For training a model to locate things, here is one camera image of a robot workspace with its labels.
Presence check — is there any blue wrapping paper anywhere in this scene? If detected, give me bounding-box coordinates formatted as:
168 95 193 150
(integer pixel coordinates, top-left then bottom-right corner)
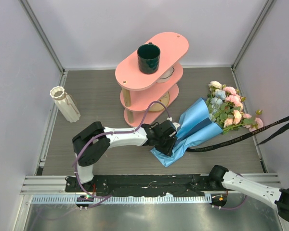
151 98 222 167

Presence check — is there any artificial flower bunch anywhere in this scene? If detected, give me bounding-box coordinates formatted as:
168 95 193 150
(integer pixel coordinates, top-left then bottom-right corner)
206 81 263 133

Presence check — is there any black ribbon gold lettering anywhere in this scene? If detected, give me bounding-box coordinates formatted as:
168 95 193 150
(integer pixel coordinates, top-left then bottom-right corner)
186 116 289 153

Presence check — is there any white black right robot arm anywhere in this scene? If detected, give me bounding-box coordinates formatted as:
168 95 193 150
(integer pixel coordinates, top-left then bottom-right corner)
208 165 289 222

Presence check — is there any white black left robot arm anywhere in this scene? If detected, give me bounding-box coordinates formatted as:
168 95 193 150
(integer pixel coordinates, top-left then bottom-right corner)
72 119 180 192

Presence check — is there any white ribbed ceramic vase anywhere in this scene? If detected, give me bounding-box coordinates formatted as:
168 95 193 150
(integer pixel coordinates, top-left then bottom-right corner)
50 86 80 123

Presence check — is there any pink three-tier wooden shelf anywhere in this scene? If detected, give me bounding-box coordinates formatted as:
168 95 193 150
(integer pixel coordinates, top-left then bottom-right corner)
115 32 189 127

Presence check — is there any white bowl on shelf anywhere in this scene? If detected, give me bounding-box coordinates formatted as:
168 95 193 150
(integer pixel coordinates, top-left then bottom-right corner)
156 66 175 83

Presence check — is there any dark green cup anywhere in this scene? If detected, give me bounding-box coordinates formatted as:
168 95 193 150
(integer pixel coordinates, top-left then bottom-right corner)
137 42 160 75

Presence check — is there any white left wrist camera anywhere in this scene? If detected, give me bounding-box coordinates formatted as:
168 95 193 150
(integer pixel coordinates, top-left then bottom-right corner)
167 117 181 130

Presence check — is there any white slotted cable duct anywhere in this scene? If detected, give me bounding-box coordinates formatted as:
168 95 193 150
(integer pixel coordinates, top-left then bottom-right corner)
31 193 211 204

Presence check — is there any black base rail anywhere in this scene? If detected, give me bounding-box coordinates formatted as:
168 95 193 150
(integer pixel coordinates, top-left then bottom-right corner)
65 173 229 197

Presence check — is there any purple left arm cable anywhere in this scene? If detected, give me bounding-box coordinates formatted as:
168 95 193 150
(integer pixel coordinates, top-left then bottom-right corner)
72 101 173 209

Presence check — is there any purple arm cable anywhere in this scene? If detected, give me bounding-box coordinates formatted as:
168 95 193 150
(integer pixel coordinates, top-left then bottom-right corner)
210 193 248 211
72 101 173 209

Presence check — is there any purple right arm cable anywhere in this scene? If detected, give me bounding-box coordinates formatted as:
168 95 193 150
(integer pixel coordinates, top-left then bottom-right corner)
210 193 248 211

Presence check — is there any right aluminium frame post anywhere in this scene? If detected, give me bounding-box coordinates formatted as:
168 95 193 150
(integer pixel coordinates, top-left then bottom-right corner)
231 0 276 71

